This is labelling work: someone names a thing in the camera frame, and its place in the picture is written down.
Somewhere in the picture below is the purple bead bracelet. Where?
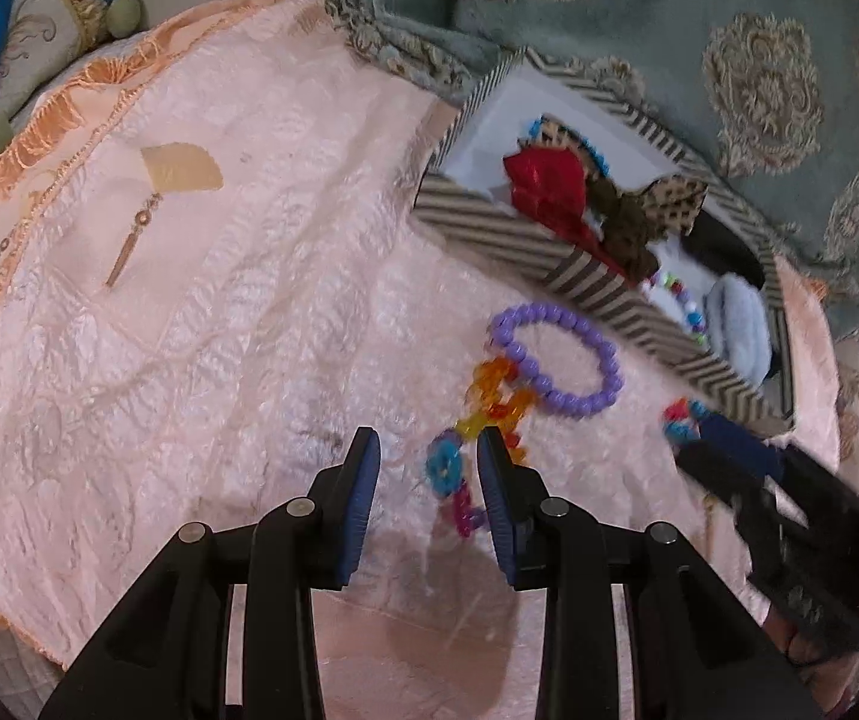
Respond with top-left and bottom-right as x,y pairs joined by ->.
489,302 -> 624,419

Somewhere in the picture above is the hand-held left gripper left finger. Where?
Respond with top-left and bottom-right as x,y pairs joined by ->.
40,426 -> 383,720

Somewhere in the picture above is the floral embroidered pillow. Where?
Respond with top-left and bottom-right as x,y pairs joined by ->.
0,0 -> 112,188

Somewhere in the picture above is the gold fan earring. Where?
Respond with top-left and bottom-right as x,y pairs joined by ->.
104,144 -> 224,290

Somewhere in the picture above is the peach satin bedspread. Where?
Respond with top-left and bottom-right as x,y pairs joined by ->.
0,0 -> 859,720

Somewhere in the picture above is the pastel multicoloured bead bracelet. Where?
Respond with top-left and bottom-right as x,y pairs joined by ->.
643,270 -> 707,342

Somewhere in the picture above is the teal patterned blanket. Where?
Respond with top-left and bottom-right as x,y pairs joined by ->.
325,0 -> 859,346

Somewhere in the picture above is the light blue fluffy scrunchie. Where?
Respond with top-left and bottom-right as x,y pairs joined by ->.
701,272 -> 774,387

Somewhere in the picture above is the colourful plastic chain bracelet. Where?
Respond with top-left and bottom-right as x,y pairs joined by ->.
424,356 -> 539,539

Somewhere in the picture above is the person's right hand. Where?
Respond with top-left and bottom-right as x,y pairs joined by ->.
763,604 -> 859,720

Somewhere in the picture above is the brown fuzzy hair clip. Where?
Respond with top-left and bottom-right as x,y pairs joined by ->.
585,178 -> 662,280

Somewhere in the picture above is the red bow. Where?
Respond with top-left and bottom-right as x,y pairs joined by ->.
503,148 -> 614,256

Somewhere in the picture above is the chevron striped cardboard box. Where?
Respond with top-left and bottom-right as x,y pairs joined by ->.
410,45 -> 798,428

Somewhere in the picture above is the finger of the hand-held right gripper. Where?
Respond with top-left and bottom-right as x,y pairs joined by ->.
671,441 -> 779,522
688,409 -> 836,492

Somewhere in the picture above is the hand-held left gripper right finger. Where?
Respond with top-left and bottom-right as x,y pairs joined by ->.
476,426 -> 824,720

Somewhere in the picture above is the turquoise bead bracelet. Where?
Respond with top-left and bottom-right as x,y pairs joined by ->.
528,115 -> 611,173

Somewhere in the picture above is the leopard print bow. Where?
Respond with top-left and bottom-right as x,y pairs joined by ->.
527,116 -> 710,241

